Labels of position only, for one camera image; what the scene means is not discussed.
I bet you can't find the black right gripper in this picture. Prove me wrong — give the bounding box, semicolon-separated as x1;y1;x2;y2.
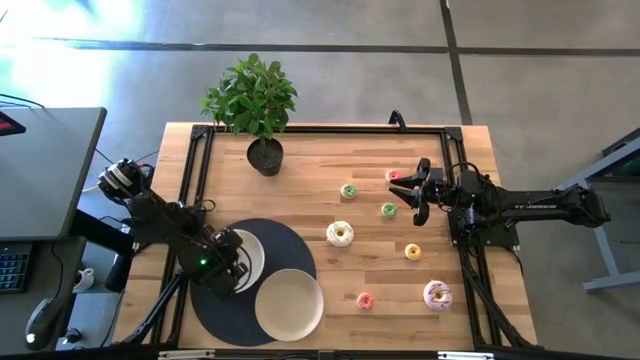
388;157;452;227

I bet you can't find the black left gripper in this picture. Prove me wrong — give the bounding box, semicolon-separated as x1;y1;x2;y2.
208;227;251;300

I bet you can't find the white round plate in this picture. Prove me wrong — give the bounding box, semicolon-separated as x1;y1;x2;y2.
231;228;267;295

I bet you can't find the round dark grey placemat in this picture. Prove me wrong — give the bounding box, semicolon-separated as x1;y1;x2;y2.
189;218;318;348

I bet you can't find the beige round plate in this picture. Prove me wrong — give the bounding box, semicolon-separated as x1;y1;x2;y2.
254;268;325;343

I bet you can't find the large white sprinkled donut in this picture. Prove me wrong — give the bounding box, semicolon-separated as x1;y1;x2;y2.
325;220;356;249

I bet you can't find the large pink purple-striped donut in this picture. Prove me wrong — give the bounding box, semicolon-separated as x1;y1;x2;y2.
422;279;454;313

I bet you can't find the white mug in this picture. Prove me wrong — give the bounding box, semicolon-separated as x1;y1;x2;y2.
73;267;96;293

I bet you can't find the green plant in black pot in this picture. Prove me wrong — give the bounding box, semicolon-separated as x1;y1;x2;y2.
199;53;299;178

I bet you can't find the black computer mouse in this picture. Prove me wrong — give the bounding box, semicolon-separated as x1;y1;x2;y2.
24;295;65;352

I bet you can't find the dark grey side desk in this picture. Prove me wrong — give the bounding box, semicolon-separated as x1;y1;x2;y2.
0;106;108;243

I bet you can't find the black keyboard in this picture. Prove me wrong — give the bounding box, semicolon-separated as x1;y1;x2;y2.
0;242;33;295

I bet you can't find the red and black device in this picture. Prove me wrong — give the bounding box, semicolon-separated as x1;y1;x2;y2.
0;110;28;138

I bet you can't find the black cable loop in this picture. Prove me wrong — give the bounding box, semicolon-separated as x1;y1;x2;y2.
387;109;409;133

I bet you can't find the grey metal table frame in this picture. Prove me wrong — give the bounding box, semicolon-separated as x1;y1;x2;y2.
553;127;640;295

